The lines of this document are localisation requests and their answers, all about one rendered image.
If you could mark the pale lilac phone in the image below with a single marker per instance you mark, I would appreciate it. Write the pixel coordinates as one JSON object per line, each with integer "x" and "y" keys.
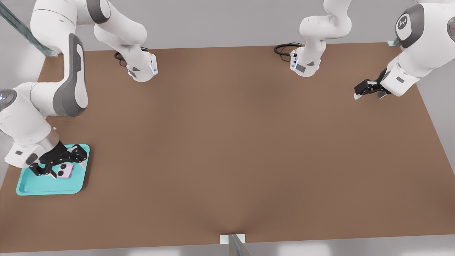
{"x": 65, "y": 170}

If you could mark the pale blue-green tray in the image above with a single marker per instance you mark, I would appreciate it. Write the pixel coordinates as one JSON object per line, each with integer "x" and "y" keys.
{"x": 49, "y": 185}

